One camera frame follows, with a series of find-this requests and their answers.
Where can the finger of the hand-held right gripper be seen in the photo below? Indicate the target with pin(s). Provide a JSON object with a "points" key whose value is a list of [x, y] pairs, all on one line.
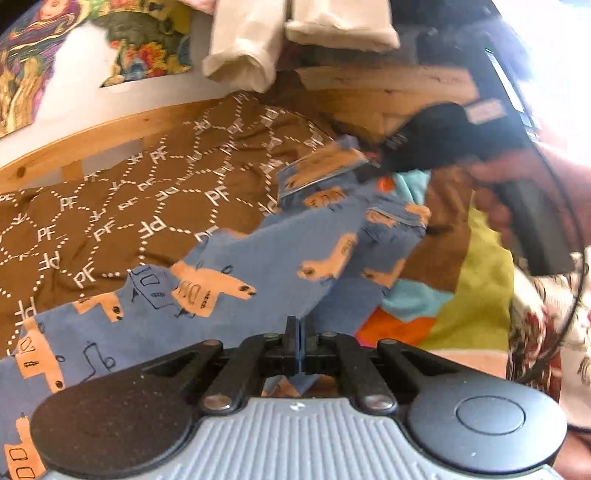
{"points": [[369, 171]]}

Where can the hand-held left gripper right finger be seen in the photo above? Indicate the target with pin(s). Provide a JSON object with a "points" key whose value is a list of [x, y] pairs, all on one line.
{"points": [[306, 341]]}

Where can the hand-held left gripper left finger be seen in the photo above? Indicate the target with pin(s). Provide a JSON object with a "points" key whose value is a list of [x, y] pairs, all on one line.
{"points": [[292, 339]]}

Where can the blue printed pants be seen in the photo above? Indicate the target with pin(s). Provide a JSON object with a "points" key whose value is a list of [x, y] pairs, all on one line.
{"points": [[277, 249]]}

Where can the person's right hand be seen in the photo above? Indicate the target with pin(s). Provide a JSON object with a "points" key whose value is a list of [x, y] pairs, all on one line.
{"points": [[491, 177]]}

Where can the multicoloured patchwork blanket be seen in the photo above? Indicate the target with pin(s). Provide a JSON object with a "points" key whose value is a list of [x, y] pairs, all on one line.
{"points": [[480, 295]]}

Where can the white hanging garment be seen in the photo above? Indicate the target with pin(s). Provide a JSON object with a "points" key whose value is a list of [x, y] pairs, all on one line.
{"points": [[244, 41]]}

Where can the brown patterned blanket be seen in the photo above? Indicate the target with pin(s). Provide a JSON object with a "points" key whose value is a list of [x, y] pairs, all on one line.
{"points": [[138, 198]]}

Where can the floral cloth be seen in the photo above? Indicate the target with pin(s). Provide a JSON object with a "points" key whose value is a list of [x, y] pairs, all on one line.
{"points": [[545, 323]]}

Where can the pink hanging garment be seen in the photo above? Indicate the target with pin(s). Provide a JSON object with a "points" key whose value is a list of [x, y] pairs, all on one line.
{"points": [[201, 4]]}

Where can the dark hill wall drawing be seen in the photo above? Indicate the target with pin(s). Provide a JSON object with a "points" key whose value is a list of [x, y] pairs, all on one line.
{"points": [[147, 50]]}

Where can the wooden bed frame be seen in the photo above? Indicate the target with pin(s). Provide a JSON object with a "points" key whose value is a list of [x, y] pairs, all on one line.
{"points": [[92, 134]]}

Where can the swirly sea wall drawing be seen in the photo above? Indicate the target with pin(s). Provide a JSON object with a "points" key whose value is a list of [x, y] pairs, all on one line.
{"points": [[27, 69]]}

